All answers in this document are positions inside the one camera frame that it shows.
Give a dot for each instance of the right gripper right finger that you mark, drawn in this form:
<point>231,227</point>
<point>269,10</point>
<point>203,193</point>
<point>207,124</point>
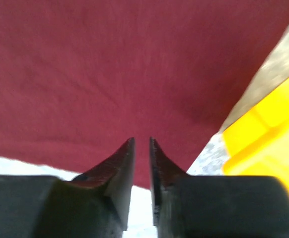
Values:
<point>186,206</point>

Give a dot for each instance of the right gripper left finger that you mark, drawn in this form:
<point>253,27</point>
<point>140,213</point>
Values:
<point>94,204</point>

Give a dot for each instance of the dark red t-shirt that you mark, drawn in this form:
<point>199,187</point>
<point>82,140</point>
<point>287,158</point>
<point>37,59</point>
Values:
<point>80,77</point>

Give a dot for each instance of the yellow plastic tray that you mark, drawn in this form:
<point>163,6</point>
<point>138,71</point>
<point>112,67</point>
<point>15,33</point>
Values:
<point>258,142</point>

